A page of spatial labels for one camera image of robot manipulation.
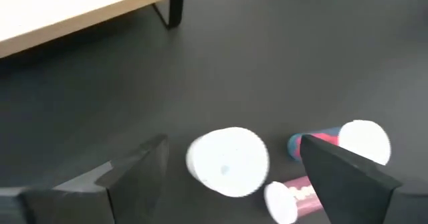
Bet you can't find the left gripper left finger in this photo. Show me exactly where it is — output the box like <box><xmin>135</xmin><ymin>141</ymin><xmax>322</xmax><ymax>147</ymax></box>
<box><xmin>55</xmin><ymin>133</ymin><xmax>170</xmax><ymax>224</ymax></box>

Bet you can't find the black table mat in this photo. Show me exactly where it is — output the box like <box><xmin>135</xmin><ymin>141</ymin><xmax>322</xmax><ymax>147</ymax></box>
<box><xmin>0</xmin><ymin>0</ymin><xmax>428</xmax><ymax>224</ymax></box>

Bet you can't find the small amber pill bottle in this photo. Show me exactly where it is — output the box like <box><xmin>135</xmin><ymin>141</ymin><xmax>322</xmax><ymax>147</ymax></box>
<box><xmin>185</xmin><ymin>126</ymin><xmax>270</xmax><ymax>198</ymax></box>

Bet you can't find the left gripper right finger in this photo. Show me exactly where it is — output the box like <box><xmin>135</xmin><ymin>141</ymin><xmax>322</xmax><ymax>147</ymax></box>
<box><xmin>299</xmin><ymin>133</ymin><xmax>403</xmax><ymax>224</ymax></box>

